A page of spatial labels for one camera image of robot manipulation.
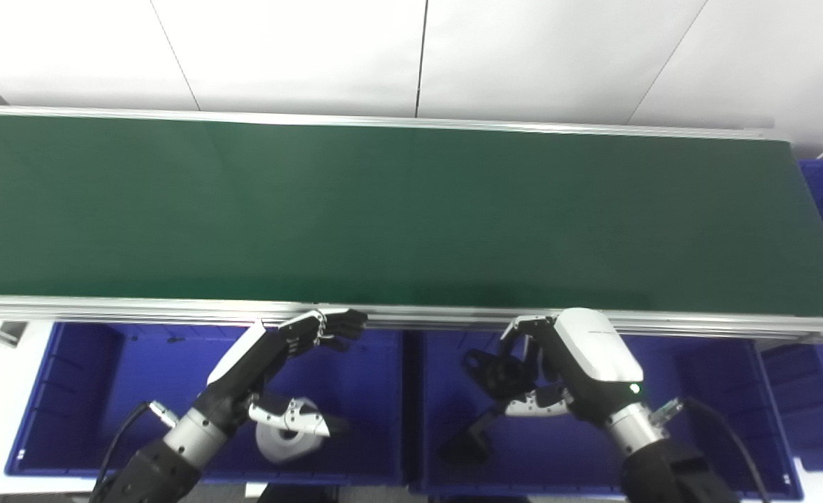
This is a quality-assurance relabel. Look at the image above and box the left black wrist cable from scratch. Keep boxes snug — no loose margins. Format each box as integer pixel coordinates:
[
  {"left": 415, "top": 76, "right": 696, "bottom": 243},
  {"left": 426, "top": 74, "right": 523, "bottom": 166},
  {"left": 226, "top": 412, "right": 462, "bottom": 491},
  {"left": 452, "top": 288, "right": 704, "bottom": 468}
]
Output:
[{"left": 90, "top": 400, "right": 178, "bottom": 503}]

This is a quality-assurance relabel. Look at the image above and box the black bracket part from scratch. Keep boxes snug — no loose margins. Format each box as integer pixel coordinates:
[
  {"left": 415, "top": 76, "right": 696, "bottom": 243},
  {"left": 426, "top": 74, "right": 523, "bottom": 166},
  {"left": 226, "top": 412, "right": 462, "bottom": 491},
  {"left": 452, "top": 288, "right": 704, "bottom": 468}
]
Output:
[{"left": 438, "top": 409, "right": 497, "bottom": 467}]

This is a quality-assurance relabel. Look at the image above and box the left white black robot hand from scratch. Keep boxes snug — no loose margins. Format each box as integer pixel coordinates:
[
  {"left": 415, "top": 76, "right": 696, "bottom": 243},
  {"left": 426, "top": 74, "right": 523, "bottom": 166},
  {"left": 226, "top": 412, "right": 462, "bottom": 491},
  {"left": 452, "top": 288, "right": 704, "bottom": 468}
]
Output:
[{"left": 198, "top": 309, "right": 369, "bottom": 439}]

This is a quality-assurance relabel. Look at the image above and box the black flange part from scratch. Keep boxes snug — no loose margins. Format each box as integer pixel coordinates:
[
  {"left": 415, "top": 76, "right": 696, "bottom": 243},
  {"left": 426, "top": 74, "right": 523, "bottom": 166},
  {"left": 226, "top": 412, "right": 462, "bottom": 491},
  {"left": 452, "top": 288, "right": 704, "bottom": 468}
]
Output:
[{"left": 462, "top": 347, "right": 545, "bottom": 402}]

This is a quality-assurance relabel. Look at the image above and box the green conveyor belt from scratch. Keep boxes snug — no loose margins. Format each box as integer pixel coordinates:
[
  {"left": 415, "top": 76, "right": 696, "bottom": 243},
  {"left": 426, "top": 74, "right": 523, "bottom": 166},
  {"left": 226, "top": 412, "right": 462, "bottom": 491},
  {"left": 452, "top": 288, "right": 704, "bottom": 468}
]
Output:
[
  {"left": 0, "top": 105, "right": 823, "bottom": 343},
  {"left": 0, "top": 114, "right": 823, "bottom": 319}
]

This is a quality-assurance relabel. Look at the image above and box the white cylindrical part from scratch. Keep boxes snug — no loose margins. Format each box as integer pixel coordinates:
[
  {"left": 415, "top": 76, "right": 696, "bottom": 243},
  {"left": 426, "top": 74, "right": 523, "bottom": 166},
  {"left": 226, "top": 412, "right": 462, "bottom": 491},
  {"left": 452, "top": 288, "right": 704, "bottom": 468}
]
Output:
[{"left": 255, "top": 397, "right": 323, "bottom": 464}]

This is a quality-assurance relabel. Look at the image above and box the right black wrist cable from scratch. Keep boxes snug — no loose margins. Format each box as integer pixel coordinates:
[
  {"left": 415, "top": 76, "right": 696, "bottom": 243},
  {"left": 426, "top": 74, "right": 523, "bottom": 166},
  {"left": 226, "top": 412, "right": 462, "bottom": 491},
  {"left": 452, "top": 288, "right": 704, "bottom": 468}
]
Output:
[{"left": 653, "top": 396, "right": 772, "bottom": 503}]

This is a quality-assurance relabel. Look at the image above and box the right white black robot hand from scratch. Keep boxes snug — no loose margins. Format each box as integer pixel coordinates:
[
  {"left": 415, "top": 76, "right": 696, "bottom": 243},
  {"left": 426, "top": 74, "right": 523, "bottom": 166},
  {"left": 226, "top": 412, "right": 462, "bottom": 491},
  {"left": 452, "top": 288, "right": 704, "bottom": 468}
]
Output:
[{"left": 499, "top": 307, "right": 646, "bottom": 427}]

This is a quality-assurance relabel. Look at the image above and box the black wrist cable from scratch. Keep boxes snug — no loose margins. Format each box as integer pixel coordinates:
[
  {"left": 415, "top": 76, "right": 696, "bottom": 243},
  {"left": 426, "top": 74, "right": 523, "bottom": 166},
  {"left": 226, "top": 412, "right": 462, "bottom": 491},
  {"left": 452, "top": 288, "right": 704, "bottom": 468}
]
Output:
[
  {"left": 653, "top": 396, "right": 772, "bottom": 503},
  {"left": 90, "top": 400, "right": 178, "bottom": 503}
]

